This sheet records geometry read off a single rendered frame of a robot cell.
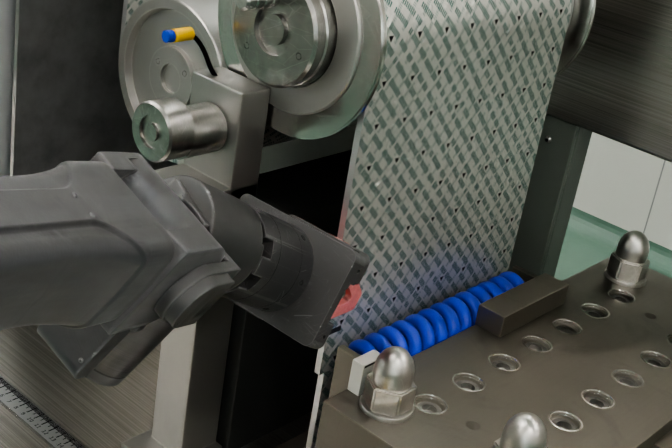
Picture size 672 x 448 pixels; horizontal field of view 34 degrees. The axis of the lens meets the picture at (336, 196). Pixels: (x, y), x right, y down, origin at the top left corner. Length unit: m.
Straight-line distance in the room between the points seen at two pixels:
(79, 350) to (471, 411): 0.27
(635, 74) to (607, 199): 2.76
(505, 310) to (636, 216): 2.84
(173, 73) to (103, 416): 0.28
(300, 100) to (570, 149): 0.35
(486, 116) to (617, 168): 2.86
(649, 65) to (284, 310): 0.41
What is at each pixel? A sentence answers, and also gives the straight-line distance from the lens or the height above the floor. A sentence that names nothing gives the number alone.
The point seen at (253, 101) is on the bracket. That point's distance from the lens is 0.73.
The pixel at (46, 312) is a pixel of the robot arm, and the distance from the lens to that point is 0.48.
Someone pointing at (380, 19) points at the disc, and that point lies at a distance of 0.67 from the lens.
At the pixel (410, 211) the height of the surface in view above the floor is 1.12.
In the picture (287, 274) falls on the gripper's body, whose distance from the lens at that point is 0.65.
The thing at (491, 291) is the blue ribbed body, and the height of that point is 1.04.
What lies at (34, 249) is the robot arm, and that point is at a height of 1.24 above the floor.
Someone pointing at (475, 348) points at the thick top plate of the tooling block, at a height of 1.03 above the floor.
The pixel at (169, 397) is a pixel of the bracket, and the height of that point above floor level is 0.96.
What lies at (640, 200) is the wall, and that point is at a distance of 3.65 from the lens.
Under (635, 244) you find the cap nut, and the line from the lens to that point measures 0.97.
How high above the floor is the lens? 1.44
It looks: 23 degrees down
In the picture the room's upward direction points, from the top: 9 degrees clockwise
